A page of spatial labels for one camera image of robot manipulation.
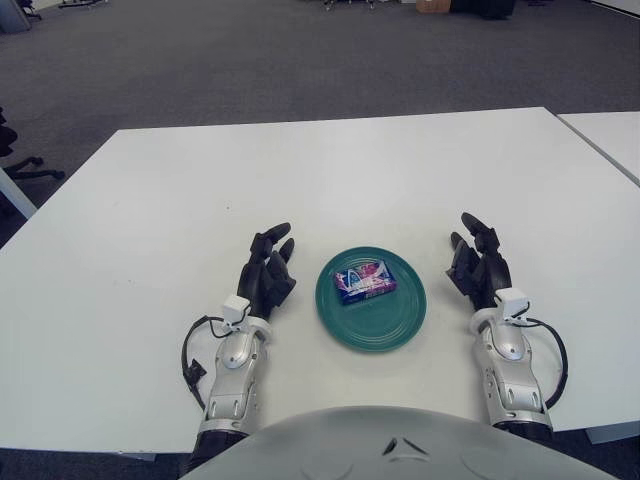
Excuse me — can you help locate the black office chair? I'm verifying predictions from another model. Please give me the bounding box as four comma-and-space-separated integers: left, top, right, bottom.
0, 107, 66, 182

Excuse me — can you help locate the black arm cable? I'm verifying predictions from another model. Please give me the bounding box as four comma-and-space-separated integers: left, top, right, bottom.
181, 315, 236, 414
524, 317, 569, 409

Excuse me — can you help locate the white desk with leg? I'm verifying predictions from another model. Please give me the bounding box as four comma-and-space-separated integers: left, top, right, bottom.
0, 164, 39, 220

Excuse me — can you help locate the white neighbouring table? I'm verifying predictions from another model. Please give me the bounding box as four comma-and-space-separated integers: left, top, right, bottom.
556, 112, 640, 188

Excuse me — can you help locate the black bulky background object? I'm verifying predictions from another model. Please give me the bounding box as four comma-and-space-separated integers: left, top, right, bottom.
449, 0, 516, 21

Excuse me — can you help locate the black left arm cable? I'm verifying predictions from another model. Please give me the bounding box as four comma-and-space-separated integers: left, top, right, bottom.
181, 315, 236, 414

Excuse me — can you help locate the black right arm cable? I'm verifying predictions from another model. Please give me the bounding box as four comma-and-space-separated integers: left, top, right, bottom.
524, 317, 569, 409

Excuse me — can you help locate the grey robot torso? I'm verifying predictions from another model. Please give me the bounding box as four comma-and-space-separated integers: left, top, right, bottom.
179, 405, 609, 480

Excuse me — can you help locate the green round plate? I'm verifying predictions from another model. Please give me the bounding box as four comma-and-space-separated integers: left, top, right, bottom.
315, 246, 429, 355

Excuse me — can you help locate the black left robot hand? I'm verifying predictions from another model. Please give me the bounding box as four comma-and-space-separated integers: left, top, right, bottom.
236, 219, 297, 321

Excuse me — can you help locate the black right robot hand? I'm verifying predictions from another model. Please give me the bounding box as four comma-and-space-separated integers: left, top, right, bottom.
444, 212, 513, 312

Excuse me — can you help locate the purple blue gum pack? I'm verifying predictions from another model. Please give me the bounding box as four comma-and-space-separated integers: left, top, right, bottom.
333, 259, 399, 306

